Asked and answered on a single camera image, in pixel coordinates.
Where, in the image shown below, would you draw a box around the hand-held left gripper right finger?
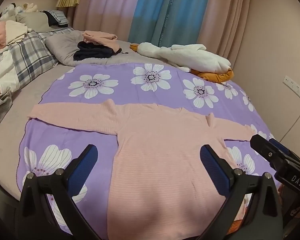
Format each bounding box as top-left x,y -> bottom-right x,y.
197,144 -> 283,240

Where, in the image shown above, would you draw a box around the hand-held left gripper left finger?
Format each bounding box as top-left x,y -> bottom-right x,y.
15,144 -> 102,240

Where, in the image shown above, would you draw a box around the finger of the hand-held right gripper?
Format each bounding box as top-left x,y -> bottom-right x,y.
268,137 -> 296,158
249,134 -> 287,170

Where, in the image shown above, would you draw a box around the pink knit sweater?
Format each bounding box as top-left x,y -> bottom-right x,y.
27,99 -> 255,240

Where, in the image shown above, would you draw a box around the dark navy clothes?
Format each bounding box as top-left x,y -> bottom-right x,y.
73,41 -> 118,62

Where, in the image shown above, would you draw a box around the folded pink clothes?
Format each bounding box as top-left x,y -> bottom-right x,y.
82,30 -> 122,53

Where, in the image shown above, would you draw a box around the orange fuzzy cloth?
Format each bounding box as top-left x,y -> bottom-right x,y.
226,219 -> 244,234

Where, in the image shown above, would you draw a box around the purple floral blanket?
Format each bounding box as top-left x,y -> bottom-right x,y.
16,62 -> 278,240

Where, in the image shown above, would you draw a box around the grey cloth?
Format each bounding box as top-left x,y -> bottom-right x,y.
0,90 -> 13,135

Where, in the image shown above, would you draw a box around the white goose plush toy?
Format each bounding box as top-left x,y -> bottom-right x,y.
129,42 -> 234,83

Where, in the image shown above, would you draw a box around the white duvet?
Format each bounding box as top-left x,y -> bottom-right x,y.
0,50 -> 18,90

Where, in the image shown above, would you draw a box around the pink curtain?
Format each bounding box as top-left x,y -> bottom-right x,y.
197,0 -> 252,58
72,0 -> 144,38

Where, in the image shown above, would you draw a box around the cream cloth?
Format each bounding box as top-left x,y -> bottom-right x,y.
5,20 -> 28,43

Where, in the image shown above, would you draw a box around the striped cloth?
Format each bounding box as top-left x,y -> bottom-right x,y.
40,10 -> 69,27

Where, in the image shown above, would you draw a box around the beige pillow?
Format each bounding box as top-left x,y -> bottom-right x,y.
16,12 -> 50,30

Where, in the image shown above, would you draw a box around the cream plush toy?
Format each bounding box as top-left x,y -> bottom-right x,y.
22,3 -> 39,13

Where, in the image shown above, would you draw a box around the blue curtain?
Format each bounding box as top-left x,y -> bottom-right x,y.
129,0 -> 205,48

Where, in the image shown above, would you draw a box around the white plush dog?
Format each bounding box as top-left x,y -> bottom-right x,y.
0,2 -> 23,20

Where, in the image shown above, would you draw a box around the white cable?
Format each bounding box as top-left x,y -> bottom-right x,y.
279,100 -> 300,143

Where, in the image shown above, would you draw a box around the white wall socket strip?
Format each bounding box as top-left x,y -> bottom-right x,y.
283,75 -> 300,100

